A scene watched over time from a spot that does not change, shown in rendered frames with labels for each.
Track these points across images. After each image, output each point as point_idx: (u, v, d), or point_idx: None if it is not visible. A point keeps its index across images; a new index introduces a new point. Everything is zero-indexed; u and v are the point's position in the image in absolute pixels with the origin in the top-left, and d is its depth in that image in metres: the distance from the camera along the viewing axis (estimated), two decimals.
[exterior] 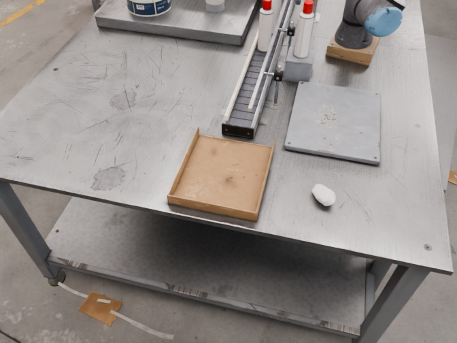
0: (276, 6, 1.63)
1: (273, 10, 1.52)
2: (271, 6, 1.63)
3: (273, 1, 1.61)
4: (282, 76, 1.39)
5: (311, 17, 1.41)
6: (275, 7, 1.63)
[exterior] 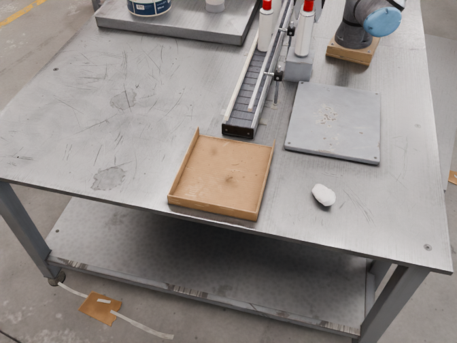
0: (276, 6, 1.63)
1: (273, 10, 1.52)
2: (271, 6, 1.63)
3: (273, 1, 1.61)
4: (282, 76, 1.39)
5: (312, 15, 1.41)
6: (275, 7, 1.63)
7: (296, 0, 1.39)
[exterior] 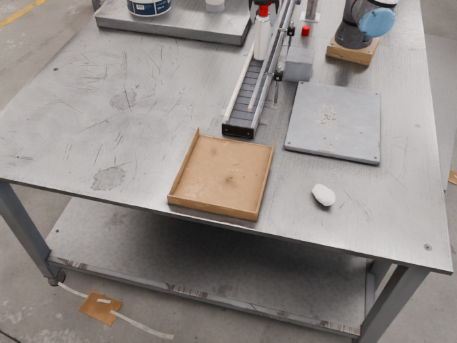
0: None
1: None
2: None
3: None
4: (282, 76, 1.39)
5: (267, 20, 1.44)
6: None
7: (251, 5, 1.43)
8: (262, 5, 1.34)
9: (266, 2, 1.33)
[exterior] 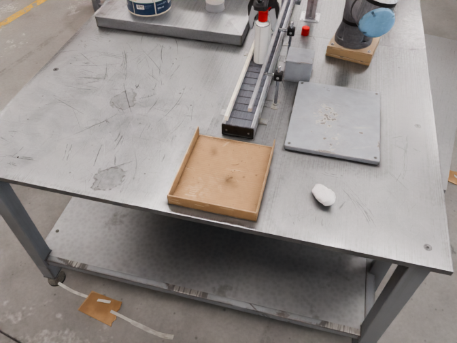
0: None
1: None
2: None
3: None
4: (282, 76, 1.39)
5: (266, 25, 1.45)
6: None
7: (250, 10, 1.44)
8: (262, 10, 1.35)
9: (266, 8, 1.35)
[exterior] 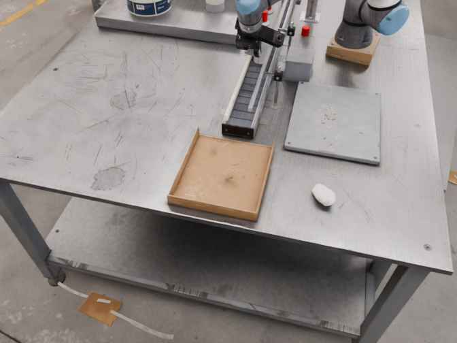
0: (276, 6, 1.63)
1: (273, 10, 1.52)
2: (271, 6, 1.63)
3: None
4: (282, 76, 1.39)
5: (266, 25, 1.45)
6: (275, 7, 1.63)
7: (258, 54, 1.46)
8: (282, 39, 1.40)
9: (281, 35, 1.40)
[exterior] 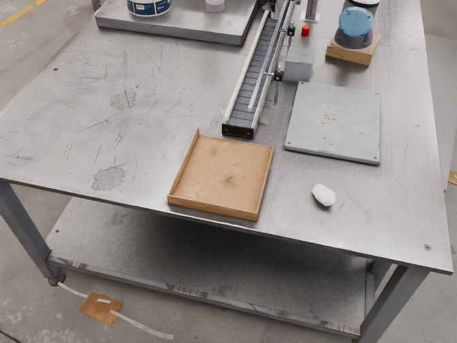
0: None
1: None
2: None
3: None
4: (282, 76, 1.39)
5: None
6: None
7: (275, 8, 1.68)
8: None
9: None
